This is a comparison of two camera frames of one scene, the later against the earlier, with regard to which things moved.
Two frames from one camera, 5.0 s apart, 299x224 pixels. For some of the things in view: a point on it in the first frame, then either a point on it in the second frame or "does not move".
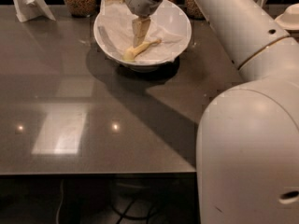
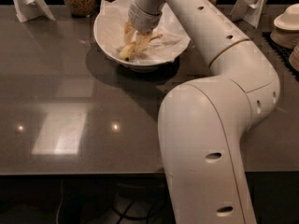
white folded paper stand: x=28 y=3 does not move
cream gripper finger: x=139 y=29 → x=128 y=34
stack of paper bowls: x=290 y=19 does not move
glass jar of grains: x=80 y=0 does not move
